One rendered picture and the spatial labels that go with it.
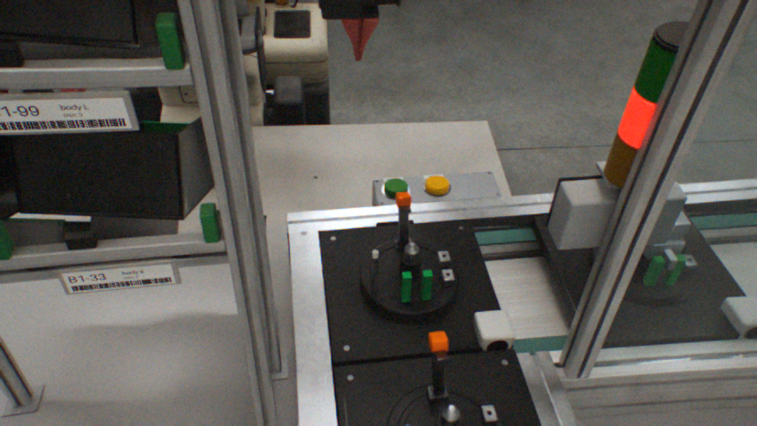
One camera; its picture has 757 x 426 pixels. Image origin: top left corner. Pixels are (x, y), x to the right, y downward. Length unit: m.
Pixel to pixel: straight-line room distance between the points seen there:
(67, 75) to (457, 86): 2.76
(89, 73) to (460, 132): 1.05
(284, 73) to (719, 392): 1.26
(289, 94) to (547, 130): 1.50
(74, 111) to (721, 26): 0.47
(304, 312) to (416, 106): 2.14
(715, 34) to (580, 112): 2.52
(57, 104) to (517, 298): 0.74
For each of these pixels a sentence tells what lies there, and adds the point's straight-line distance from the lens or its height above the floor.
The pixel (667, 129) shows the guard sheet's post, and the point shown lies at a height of 1.35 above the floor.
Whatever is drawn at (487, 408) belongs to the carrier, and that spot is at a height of 1.00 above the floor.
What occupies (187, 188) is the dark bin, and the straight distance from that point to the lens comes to 0.60.
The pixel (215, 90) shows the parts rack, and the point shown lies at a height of 1.45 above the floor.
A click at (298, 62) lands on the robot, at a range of 1.82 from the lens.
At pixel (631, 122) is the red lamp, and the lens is 0.69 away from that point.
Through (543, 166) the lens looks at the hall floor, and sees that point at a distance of 2.78.
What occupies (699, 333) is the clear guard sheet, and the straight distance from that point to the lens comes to 0.96.
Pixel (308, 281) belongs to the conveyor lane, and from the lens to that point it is 1.00.
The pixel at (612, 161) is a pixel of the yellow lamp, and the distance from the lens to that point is 0.72.
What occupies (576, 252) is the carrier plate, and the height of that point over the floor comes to 0.97.
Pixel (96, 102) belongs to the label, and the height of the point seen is 1.45.
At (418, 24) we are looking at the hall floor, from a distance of 3.63.
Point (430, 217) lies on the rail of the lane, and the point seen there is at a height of 0.96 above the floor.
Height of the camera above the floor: 1.71
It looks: 44 degrees down
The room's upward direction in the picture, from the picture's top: 2 degrees clockwise
